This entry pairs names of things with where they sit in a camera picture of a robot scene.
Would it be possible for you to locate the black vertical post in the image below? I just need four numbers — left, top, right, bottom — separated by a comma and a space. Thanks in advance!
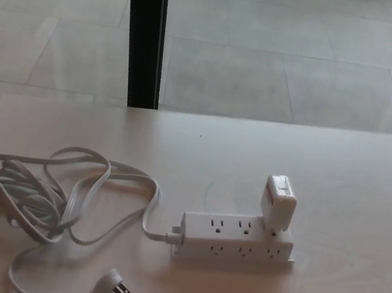
105, 0, 179, 113

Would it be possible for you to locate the white flat power cord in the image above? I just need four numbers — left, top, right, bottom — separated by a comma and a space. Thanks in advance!
0, 132, 188, 293

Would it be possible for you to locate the white power strip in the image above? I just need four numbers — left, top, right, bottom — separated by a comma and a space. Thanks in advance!
162, 200, 303, 282

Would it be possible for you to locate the white square charger adapter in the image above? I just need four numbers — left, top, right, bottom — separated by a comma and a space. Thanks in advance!
254, 171, 300, 235

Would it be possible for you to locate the white angled wall plug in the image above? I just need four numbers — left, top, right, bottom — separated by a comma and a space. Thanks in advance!
83, 263, 136, 293

